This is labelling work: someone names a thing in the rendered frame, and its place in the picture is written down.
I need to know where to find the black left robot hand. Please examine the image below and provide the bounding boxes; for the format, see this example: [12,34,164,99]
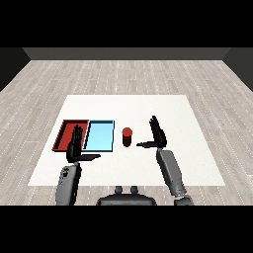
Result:
[65,125,102,164]

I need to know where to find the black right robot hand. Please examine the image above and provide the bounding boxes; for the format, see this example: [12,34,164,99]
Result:
[135,115,168,150]

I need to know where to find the red shallow open box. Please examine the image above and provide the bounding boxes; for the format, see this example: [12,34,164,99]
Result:
[51,119,90,153]

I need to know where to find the light blue shallow open box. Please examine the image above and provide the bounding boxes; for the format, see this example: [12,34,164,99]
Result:
[81,120,116,153]

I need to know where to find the red can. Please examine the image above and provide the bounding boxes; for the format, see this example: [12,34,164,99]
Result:
[122,126,133,148]

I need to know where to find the dark grey robot body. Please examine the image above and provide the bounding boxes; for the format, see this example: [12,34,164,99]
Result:
[96,186,158,207]

